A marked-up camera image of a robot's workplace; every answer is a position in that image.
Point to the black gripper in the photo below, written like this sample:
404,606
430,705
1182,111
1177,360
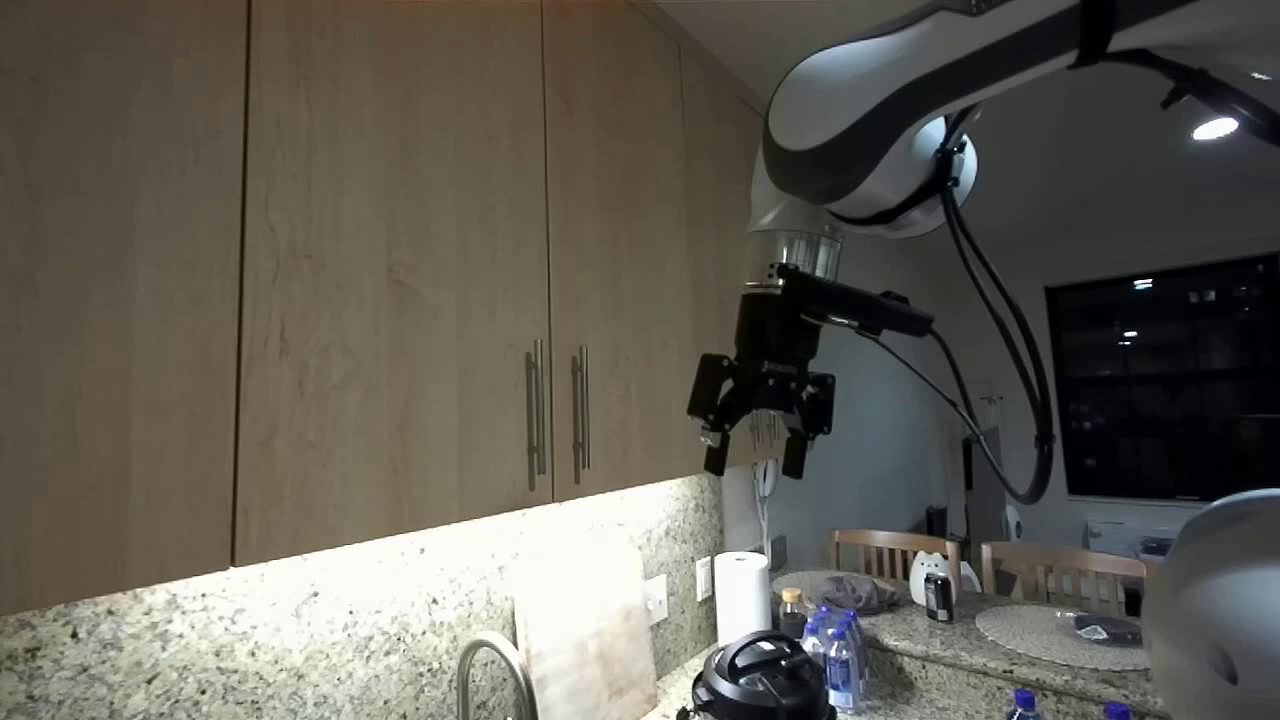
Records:
769,368

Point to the wooden cupboard door with handle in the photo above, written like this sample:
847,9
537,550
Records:
651,149

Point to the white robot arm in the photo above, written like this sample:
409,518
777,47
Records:
869,135

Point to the middle wooden cupboard door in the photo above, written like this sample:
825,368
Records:
395,269

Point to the wooden cupboard door far side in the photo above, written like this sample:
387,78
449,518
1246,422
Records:
122,149

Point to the paper towel roll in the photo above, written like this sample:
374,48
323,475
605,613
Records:
742,593

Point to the wooden chair left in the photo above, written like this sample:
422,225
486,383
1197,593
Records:
888,553

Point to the wooden chair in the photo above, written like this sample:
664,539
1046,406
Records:
888,553
1059,574

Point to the wooden cutting board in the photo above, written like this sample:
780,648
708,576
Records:
582,629

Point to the wooden chair right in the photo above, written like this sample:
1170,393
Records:
1059,574

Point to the steel faucet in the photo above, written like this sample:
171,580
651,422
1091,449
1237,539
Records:
492,669

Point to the dark window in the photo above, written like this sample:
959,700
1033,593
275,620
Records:
1170,383

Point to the ceiling light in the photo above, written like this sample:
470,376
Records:
1213,131

